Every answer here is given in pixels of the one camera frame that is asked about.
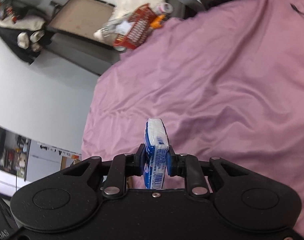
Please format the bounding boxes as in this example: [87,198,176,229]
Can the blue tissue pack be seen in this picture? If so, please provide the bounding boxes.
[143,118,169,190]

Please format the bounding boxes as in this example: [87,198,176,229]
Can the purple bed sheet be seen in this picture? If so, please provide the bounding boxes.
[81,0,304,236]

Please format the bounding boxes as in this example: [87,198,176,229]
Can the grey door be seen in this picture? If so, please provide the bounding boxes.
[46,33,120,76]

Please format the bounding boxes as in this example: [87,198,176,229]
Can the kitchen shelf niche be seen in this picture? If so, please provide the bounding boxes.
[0,127,31,180]

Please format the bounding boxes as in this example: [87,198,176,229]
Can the clear plastic bottle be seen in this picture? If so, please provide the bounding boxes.
[92,19,133,42]

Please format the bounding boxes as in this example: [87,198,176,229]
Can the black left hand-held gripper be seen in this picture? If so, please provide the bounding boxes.
[0,197,18,240]

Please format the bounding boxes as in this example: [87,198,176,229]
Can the orange small object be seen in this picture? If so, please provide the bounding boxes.
[150,14,166,29]

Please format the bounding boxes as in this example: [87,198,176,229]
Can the red plastic basket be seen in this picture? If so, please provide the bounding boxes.
[113,3,157,50]

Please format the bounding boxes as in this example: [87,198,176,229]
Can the brown framed board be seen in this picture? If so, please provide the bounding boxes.
[47,0,115,49]

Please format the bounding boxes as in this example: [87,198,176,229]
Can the white cylinder can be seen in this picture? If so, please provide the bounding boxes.
[157,3,173,15]

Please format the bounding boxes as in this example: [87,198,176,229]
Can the white plastic bag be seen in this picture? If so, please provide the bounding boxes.
[113,0,165,18]

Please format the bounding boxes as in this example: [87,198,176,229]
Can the black and white hanging clothes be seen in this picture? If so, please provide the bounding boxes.
[0,6,54,64]

